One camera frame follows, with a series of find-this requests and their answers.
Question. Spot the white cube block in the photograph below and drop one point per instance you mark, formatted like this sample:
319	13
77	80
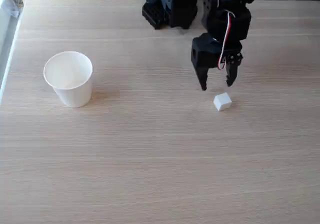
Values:
222	102

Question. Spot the white paper cup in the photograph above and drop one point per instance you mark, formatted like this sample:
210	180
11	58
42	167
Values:
71	84

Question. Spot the clear plastic bag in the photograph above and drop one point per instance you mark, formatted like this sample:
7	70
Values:
8	1

